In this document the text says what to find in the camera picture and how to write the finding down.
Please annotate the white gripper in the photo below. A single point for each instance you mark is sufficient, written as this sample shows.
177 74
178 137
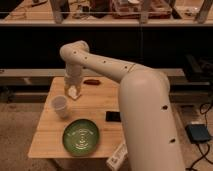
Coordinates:
72 79

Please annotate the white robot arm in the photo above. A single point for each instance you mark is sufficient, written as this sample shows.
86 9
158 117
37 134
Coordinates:
143 97

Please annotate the green ceramic bowl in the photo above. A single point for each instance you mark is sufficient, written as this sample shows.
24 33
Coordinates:
81 137

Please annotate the white rectangular block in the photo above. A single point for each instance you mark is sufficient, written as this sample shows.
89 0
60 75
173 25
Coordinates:
72 92

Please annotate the wooden table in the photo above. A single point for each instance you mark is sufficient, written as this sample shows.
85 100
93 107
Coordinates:
93 104

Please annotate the black rectangular device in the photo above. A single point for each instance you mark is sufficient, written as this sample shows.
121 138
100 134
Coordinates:
112 116

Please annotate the long wooden workbench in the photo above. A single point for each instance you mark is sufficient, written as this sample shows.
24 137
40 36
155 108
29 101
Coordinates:
107 13

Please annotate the black equipment right background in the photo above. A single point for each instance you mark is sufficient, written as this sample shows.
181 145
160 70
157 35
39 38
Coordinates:
198 69

